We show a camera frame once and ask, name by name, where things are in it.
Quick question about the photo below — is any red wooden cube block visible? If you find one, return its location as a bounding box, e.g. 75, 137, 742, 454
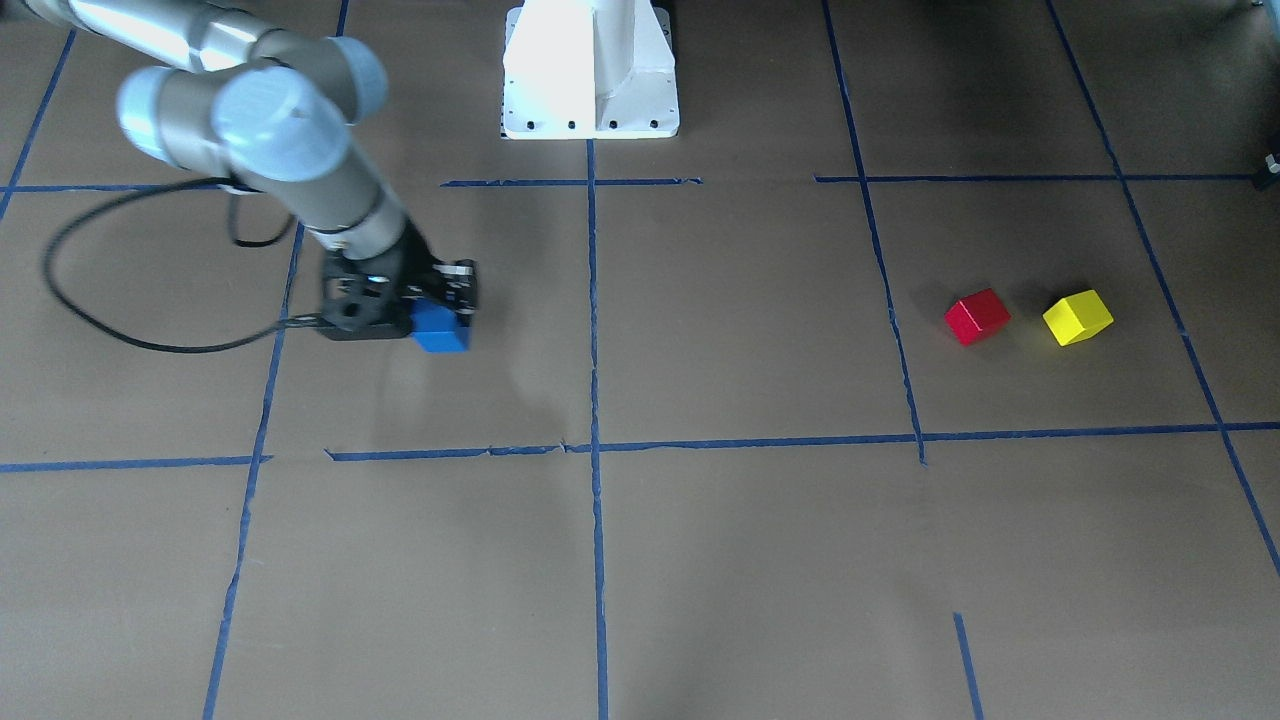
943, 288, 1012, 347

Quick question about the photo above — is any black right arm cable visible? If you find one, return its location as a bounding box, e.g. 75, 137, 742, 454
41, 176, 332, 355

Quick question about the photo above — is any yellow wooden cube block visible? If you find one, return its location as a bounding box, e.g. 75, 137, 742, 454
1042, 290, 1115, 347

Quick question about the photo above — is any white pedestal column base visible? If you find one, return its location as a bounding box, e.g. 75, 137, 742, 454
500, 1, 681, 141

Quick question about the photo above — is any blue wooden cube block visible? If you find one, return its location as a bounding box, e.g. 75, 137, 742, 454
410, 299, 471, 354

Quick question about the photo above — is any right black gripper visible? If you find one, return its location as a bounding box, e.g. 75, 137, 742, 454
319, 234, 479, 341

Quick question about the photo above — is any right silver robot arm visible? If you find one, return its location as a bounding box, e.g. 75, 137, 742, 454
3, 1, 477, 352

